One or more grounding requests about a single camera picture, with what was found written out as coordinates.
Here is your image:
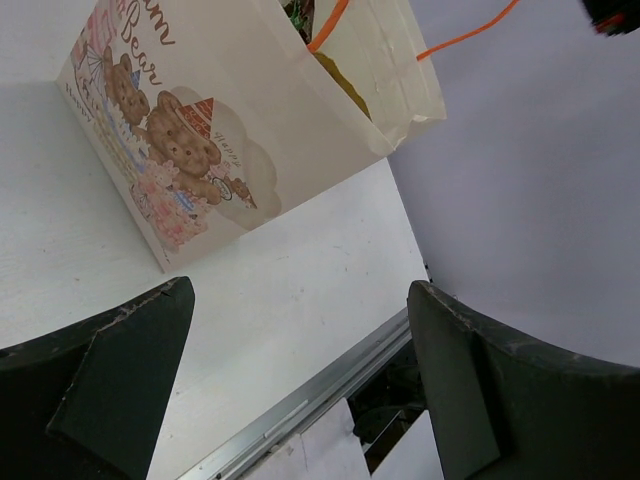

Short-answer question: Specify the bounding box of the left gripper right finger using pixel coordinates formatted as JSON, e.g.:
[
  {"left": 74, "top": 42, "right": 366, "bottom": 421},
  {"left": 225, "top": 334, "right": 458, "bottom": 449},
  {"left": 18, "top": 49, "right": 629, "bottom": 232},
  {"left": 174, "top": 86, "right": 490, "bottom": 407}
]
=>
[{"left": 407, "top": 281, "right": 639, "bottom": 479}]

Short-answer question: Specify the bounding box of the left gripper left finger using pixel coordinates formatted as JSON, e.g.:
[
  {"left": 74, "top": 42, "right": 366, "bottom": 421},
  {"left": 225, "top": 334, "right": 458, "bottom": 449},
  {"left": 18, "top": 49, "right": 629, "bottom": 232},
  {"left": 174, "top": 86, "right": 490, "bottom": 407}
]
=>
[{"left": 1, "top": 277, "right": 195, "bottom": 479}]

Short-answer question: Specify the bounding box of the yellow chips bag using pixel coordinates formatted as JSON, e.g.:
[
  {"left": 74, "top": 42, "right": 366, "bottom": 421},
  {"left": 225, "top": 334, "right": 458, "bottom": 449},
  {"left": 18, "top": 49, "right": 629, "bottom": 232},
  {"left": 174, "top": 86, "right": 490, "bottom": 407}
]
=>
[{"left": 313, "top": 51, "right": 371, "bottom": 119}]

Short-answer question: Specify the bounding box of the cream paper bag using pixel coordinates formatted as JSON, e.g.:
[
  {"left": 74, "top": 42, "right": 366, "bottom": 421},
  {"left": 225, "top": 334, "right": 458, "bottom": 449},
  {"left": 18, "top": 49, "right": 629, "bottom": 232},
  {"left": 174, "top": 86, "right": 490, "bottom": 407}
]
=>
[{"left": 57, "top": 1, "right": 446, "bottom": 271}]

